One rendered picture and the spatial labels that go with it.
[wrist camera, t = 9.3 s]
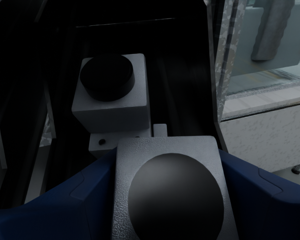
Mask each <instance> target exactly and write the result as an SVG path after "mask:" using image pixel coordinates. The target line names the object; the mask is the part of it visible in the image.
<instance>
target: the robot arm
mask: <svg viewBox="0 0 300 240"><path fill-rule="evenodd" d="M218 151H219V155H220V159H221V163H222V168H223V172H224V176H225V180H226V184H227V189H228V194H229V198H230V202H231V207H232V210H233V215H234V219H235V223H236V228H237V231H238V237H239V240H300V185H299V184H297V183H294V182H292V181H289V180H287V179H284V178H282V177H280V176H277V175H275V174H273V173H270V172H268V171H266V170H264V169H262V168H258V167H257V166H255V165H253V164H251V163H249V162H246V161H244V160H242V159H240V158H238V157H236V156H233V155H231V154H229V153H227V152H225V151H223V150H220V149H218ZM116 155H117V147H115V148H114V149H112V150H111V151H109V152H108V153H106V154H105V155H103V156H102V157H101V158H99V159H98V160H96V161H95V162H93V163H92V164H90V165H89V166H87V167H86V168H84V169H83V170H81V171H80V172H78V173H77V174H75V175H74V176H72V177H71V178H69V179H68V180H66V181H64V182H63V183H61V184H59V185H58V186H56V187H54V188H52V189H51V190H49V191H47V192H45V193H44V194H42V195H40V196H38V197H36V198H35V199H33V200H31V201H29V202H28V203H26V204H23V205H21V206H18V207H15V208H11V209H2V210H0V240H110V237H111V224H112V211H113V198H114V180H115V167H116Z"/></svg>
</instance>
